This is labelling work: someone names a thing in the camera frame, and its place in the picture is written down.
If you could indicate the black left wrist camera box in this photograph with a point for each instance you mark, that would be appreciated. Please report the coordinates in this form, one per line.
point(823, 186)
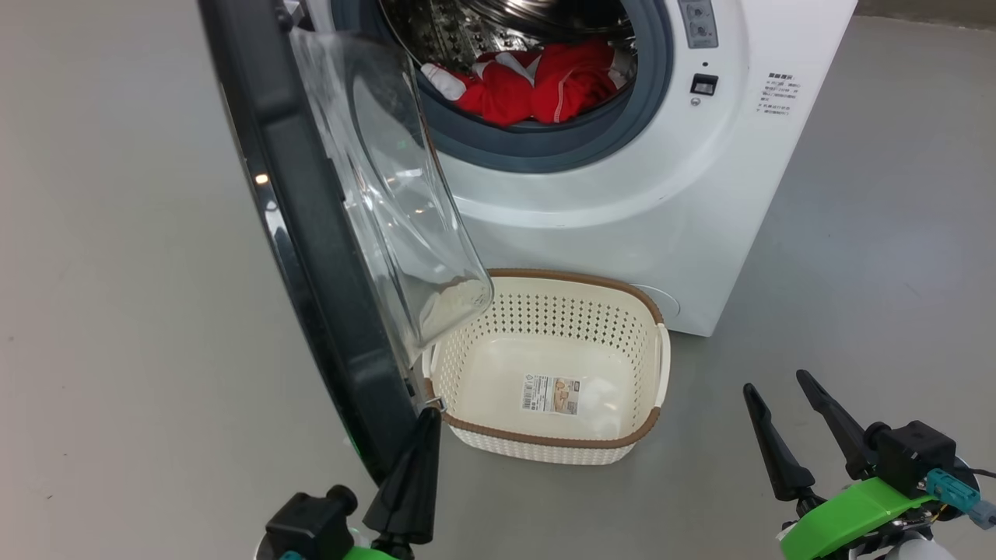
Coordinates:
point(311, 525)

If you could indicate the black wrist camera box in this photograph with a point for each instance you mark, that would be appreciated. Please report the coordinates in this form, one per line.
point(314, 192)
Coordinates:
point(311, 525)
point(914, 459)

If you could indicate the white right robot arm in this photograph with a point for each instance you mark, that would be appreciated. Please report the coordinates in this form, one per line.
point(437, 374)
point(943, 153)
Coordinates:
point(910, 551)

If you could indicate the white front-load washing machine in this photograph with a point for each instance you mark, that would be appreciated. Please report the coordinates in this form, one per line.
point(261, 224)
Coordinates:
point(545, 148)

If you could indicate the white washing machine body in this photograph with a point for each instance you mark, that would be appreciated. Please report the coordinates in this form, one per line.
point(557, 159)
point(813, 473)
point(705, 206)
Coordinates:
point(622, 233)

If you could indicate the red and white garment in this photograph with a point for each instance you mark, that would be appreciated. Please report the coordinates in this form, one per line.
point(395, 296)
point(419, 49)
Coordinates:
point(513, 93)

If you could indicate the round drain filter cover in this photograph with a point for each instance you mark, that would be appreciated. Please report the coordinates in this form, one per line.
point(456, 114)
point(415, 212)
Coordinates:
point(660, 302)

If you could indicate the stainless steel washing machine drum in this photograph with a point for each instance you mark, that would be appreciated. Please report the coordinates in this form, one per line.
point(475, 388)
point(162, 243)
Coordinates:
point(467, 31)

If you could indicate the printed product label sticker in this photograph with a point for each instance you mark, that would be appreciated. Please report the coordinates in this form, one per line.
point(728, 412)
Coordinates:
point(550, 394)

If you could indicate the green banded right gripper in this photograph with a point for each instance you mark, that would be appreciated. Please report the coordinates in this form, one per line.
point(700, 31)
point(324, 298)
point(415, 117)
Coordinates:
point(840, 521)

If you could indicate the cream laundry basket brown rim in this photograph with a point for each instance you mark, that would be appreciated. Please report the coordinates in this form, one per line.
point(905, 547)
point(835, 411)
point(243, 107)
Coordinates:
point(545, 327)

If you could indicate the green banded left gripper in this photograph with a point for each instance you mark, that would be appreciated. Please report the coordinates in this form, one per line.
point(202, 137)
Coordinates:
point(389, 554)

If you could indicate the black round glass washer door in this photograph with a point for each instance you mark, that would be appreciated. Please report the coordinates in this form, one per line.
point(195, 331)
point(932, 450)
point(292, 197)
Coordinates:
point(311, 233)

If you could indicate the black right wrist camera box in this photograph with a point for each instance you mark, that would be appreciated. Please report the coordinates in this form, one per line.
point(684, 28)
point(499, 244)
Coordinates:
point(914, 459)

